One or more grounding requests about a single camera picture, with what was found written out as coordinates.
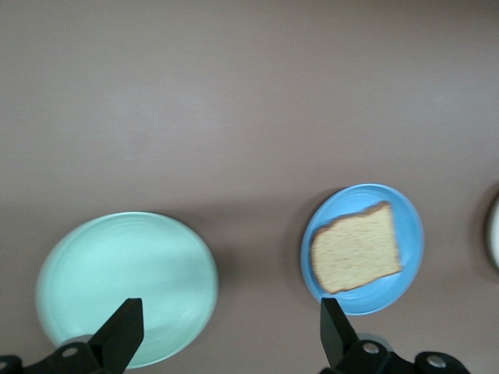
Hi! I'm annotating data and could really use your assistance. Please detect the beige plate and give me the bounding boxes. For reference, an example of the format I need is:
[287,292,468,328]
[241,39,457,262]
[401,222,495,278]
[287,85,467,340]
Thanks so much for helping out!
[485,190,499,273]

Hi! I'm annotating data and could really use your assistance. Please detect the brown bread slice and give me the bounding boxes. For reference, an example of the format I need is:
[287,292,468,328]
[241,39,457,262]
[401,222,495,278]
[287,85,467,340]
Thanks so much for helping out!
[310,200,403,295]

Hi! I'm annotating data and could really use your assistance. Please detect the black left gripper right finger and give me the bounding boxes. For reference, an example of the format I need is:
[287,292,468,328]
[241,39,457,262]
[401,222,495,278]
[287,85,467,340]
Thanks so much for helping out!
[319,298,469,374]

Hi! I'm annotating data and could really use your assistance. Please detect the blue plate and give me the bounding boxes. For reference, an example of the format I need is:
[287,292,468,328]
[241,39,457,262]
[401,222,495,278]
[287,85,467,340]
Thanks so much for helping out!
[299,183,425,316]

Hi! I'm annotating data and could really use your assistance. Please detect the mint green plate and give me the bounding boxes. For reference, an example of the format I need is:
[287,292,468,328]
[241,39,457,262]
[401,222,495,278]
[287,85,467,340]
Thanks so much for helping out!
[34,211,220,370]

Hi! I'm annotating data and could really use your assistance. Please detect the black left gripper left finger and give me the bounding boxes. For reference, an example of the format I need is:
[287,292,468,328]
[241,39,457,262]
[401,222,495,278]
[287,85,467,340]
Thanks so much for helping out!
[0,298,145,374]

